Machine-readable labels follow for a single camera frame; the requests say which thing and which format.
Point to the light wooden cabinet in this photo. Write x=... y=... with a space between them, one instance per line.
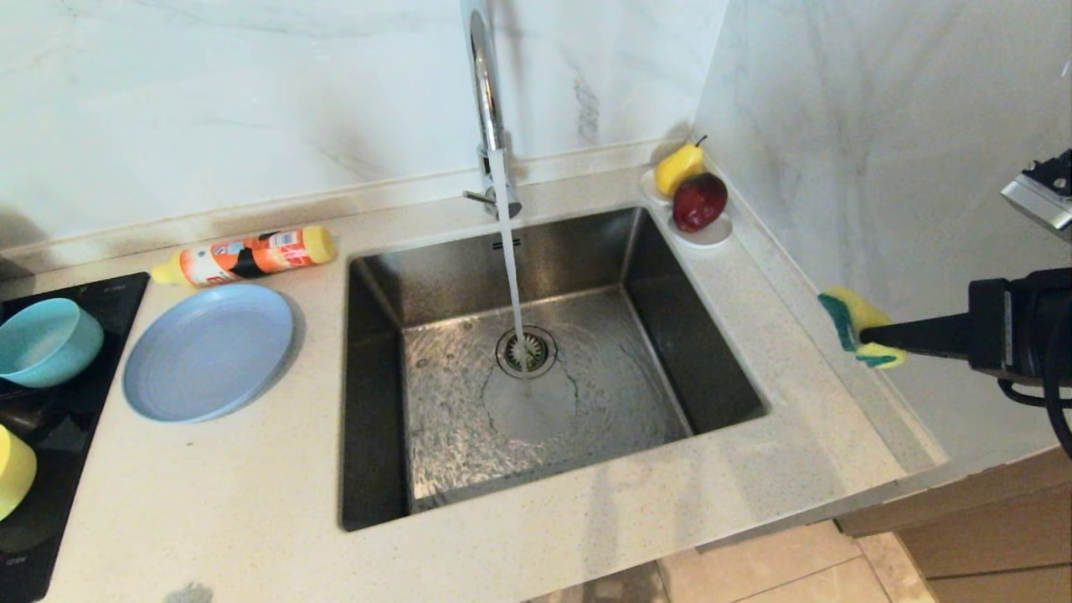
x=1005 y=536

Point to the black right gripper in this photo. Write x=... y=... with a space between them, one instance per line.
x=1022 y=327

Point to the teal bowl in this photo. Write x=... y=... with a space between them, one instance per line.
x=46 y=339

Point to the yellow sponge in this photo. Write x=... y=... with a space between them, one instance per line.
x=846 y=314

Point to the dark red apple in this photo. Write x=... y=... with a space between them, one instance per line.
x=700 y=203

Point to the black induction cooktop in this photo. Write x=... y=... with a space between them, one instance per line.
x=50 y=502

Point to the metal sink drain strainer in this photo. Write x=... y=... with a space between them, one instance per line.
x=543 y=352

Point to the running water stream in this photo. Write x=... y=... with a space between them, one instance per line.
x=509 y=268

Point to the yellow pear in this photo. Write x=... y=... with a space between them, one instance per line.
x=677 y=167

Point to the small white fruit dish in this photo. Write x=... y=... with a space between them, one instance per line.
x=712 y=238

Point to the chrome faucet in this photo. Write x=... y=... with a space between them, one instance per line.
x=484 y=84

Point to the stainless steel sink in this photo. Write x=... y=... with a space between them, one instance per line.
x=636 y=385

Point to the orange dish soap bottle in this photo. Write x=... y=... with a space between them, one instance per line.
x=251 y=255

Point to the yellow-green bowl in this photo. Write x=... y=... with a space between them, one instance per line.
x=15 y=473

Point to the gray plate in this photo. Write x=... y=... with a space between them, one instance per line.
x=209 y=352

